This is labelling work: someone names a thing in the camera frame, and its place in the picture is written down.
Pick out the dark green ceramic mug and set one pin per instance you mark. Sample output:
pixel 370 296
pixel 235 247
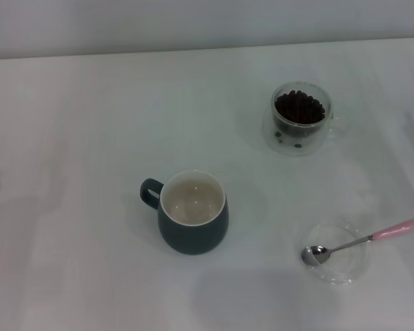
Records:
pixel 193 238

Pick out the clear double-walled glass cup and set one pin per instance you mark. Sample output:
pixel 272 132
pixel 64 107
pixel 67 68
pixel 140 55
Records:
pixel 272 138

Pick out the pile of coffee beans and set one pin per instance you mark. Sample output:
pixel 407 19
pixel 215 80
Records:
pixel 299 107

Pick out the clear glass saucer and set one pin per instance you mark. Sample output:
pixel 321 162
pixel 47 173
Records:
pixel 345 265

